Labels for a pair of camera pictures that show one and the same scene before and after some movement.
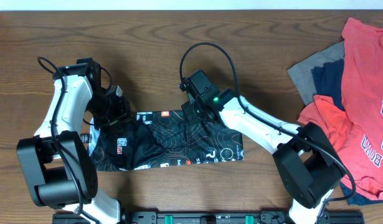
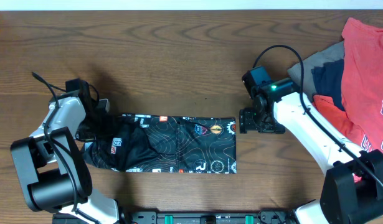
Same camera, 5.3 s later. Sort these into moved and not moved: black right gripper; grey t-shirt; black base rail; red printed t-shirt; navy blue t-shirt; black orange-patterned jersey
Moved: black orange-patterned jersey; black right gripper
Not moved: navy blue t-shirt; black base rail; grey t-shirt; red printed t-shirt
